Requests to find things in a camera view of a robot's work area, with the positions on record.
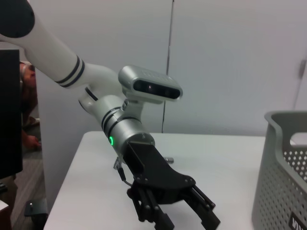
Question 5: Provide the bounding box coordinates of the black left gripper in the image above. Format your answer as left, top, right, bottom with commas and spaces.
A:
122, 141, 221, 230

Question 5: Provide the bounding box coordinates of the grey perforated storage bin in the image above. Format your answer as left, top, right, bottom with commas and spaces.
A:
251, 110, 307, 230

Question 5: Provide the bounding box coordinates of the black table foot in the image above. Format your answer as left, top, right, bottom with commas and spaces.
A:
25, 200, 48, 218

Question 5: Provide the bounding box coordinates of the crouching person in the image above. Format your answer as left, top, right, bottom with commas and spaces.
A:
19, 61, 43, 152

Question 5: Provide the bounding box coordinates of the black panel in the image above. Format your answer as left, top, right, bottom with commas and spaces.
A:
0, 49, 24, 179

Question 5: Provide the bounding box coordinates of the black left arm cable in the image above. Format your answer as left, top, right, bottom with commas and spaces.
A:
113, 157, 135, 187

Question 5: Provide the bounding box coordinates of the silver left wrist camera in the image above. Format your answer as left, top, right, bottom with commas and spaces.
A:
118, 66, 184, 105

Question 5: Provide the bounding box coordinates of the thin grey wall cable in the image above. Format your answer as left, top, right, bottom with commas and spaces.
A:
162, 0, 175, 134

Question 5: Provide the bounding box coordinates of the grey wall cable with plug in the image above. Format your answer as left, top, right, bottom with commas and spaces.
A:
294, 57, 307, 111

